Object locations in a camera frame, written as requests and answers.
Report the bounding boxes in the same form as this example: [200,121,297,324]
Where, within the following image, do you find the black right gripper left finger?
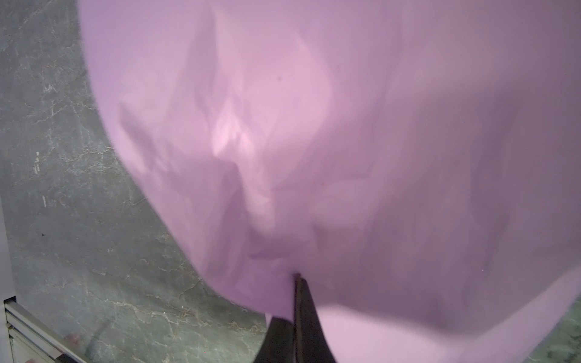
[254,317,295,363]

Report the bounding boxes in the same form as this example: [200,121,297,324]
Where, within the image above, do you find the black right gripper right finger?
[294,274,337,363]

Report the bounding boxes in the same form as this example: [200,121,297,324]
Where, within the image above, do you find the pink purple wrapping paper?
[78,1,580,362]

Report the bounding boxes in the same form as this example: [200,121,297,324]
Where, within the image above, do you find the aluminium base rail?
[1,297,90,363]

